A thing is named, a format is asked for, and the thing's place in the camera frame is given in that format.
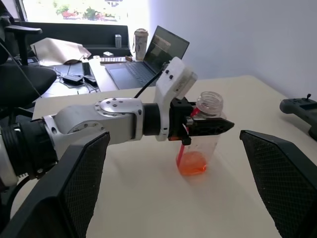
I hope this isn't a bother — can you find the black power adapter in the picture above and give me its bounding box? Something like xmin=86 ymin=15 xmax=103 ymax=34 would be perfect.
xmin=61 ymin=74 xmax=97 ymax=86

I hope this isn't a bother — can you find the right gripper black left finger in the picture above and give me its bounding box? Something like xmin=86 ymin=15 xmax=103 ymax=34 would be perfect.
xmin=0 ymin=131 xmax=111 ymax=238

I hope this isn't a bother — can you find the dark grey laptop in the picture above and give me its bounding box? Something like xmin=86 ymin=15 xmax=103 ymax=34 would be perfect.
xmin=105 ymin=25 xmax=190 ymax=90

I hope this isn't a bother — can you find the clear bottle with orange drink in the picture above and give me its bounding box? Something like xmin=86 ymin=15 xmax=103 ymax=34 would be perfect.
xmin=176 ymin=91 xmax=227 ymax=177

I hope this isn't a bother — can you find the black desk partition panel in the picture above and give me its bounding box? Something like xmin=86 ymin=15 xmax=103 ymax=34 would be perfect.
xmin=21 ymin=21 xmax=131 ymax=50

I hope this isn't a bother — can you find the grey handheld game controller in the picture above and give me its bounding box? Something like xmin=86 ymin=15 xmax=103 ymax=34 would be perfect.
xmin=279 ymin=93 xmax=317 ymax=142

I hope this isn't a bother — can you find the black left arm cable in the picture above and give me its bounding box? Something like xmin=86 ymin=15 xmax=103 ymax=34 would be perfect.
xmin=133 ymin=63 xmax=166 ymax=99

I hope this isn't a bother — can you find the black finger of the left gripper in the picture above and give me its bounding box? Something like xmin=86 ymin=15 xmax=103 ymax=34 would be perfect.
xmin=185 ymin=118 xmax=235 ymax=137

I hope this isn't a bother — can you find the beige patterned tumbler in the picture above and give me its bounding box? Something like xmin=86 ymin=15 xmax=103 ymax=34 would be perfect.
xmin=134 ymin=28 xmax=149 ymax=61

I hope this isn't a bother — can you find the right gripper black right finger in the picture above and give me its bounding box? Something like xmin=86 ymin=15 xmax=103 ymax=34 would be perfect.
xmin=239 ymin=129 xmax=317 ymax=238

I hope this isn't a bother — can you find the black office chair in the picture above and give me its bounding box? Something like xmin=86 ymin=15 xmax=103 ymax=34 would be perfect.
xmin=0 ymin=14 xmax=58 ymax=117

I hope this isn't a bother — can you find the black slim keyboard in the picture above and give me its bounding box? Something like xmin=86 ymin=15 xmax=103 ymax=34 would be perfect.
xmin=81 ymin=61 xmax=93 ymax=76

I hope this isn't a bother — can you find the flat blister pack strip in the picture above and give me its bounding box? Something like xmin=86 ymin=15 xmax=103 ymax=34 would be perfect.
xmin=100 ymin=56 xmax=127 ymax=65

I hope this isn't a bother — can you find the brown paper sheet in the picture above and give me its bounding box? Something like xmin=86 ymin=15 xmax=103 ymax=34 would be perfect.
xmin=31 ymin=37 xmax=92 ymax=66

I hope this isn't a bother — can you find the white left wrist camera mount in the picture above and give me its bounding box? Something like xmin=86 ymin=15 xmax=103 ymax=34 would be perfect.
xmin=153 ymin=56 xmax=199 ymax=142

